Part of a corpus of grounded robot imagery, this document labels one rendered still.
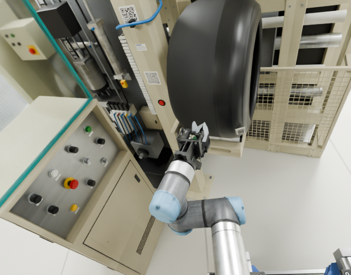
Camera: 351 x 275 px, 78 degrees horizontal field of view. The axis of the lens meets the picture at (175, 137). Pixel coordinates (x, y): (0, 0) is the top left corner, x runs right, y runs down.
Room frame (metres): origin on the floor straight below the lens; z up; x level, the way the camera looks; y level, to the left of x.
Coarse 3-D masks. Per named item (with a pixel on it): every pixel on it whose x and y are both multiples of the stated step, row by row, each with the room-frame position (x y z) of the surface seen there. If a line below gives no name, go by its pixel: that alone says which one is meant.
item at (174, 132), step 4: (176, 120) 0.91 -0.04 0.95; (176, 124) 0.88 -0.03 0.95; (180, 124) 0.89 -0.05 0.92; (172, 128) 0.86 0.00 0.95; (176, 128) 0.85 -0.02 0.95; (172, 132) 0.83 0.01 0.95; (176, 132) 0.84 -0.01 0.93; (172, 136) 0.83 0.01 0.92; (176, 136) 0.82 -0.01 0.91; (176, 140) 0.82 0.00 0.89
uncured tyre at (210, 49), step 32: (224, 0) 0.83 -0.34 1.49; (192, 32) 0.75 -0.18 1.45; (224, 32) 0.68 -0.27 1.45; (256, 32) 0.71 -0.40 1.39; (192, 64) 0.67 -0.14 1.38; (224, 64) 0.61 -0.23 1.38; (256, 64) 0.92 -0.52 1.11; (192, 96) 0.63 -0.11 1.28; (224, 96) 0.57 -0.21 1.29; (256, 96) 0.82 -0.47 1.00; (224, 128) 0.56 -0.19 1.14
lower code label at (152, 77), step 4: (144, 72) 0.98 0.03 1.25; (148, 72) 0.97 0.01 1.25; (152, 72) 0.95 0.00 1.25; (156, 72) 0.94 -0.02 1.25; (148, 76) 0.97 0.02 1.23; (152, 76) 0.96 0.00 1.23; (156, 76) 0.95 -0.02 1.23; (148, 80) 0.98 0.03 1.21; (152, 80) 0.96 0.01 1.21; (156, 80) 0.95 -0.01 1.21; (152, 84) 0.97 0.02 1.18; (156, 84) 0.95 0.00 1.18; (160, 84) 0.94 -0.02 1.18
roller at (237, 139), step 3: (180, 129) 0.85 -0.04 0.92; (210, 138) 0.74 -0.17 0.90; (213, 138) 0.73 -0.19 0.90; (216, 138) 0.72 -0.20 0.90; (219, 138) 0.71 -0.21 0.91; (222, 138) 0.70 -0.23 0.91; (225, 138) 0.69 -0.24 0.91; (234, 138) 0.67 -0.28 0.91; (237, 138) 0.66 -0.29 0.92; (240, 138) 0.66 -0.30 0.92; (234, 141) 0.67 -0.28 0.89; (237, 141) 0.66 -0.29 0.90; (240, 141) 0.65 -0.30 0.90
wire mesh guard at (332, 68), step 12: (324, 72) 0.84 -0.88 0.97; (348, 84) 0.77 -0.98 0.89; (264, 96) 1.01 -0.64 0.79; (276, 108) 0.96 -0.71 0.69; (288, 108) 0.92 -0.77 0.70; (252, 120) 1.05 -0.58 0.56; (276, 120) 0.96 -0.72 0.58; (336, 120) 0.75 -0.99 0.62; (264, 132) 1.00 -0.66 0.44; (312, 132) 0.82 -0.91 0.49; (276, 144) 0.93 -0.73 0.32; (288, 144) 0.89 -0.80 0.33; (324, 144) 0.76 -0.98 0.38
